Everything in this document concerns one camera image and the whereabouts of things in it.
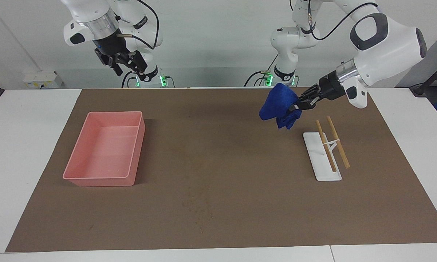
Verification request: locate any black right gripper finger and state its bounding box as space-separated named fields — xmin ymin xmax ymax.
xmin=109 ymin=55 xmax=123 ymax=77
xmin=122 ymin=51 xmax=148 ymax=81

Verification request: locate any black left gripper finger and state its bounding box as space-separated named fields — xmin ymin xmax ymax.
xmin=288 ymin=99 xmax=319 ymax=112
xmin=300 ymin=84 xmax=323 ymax=100

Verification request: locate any blue towel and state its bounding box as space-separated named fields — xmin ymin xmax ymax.
xmin=259 ymin=83 xmax=303 ymax=130

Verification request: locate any white towel rack base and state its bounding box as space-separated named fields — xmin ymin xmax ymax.
xmin=303 ymin=132 xmax=342 ymax=182

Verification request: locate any wooden rack rod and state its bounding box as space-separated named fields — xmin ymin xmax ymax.
xmin=327 ymin=116 xmax=351 ymax=169
xmin=316 ymin=120 xmax=337 ymax=172

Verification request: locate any pink plastic bin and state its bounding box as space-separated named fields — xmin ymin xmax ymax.
xmin=63 ymin=111 xmax=146 ymax=187

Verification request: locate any black stand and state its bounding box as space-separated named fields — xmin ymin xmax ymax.
xmin=410 ymin=58 xmax=437 ymax=97

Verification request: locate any brown table mat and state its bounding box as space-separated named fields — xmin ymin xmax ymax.
xmin=5 ymin=87 xmax=437 ymax=253

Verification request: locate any black base cable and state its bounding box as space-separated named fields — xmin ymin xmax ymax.
xmin=244 ymin=55 xmax=279 ymax=87
xmin=121 ymin=71 xmax=139 ymax=88

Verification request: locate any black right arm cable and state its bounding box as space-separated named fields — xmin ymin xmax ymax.
xmin=117 ymin=0 xmax=160 ymax=50

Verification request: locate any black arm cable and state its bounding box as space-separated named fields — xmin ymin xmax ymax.
xmin=306 ymin=0 xmax=380 ymax=40
xmin=117 ymin=0 xmax=160 ymax=50

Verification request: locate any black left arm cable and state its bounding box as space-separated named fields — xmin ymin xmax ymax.
xmin=306 ymin=0 xmax=380 ymax=40

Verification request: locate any white wall socket box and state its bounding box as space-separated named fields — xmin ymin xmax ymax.
xmin=23 ymin=70 xmax=63 ymax=89

